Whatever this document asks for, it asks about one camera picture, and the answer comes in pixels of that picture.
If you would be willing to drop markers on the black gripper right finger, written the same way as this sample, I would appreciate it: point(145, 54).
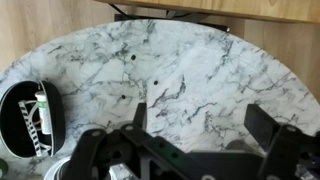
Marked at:
point(260, 125)

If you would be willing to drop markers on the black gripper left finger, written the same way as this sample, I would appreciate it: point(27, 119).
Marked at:
point(140, 115)

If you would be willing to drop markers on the small white tube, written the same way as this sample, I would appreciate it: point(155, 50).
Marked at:
point(45, 116)

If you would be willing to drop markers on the white plastic tub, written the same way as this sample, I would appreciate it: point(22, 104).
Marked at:
point(53, 170)

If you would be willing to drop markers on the zebra striped glasses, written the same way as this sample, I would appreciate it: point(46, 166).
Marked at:
point(30, 128)

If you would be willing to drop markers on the light wooden board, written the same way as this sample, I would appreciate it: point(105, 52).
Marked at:
point(233, 8)

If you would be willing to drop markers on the black bowl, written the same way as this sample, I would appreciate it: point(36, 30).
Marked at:
point(13, 133)

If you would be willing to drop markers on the black metal frame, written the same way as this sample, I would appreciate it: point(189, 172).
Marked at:
point(200, 18)

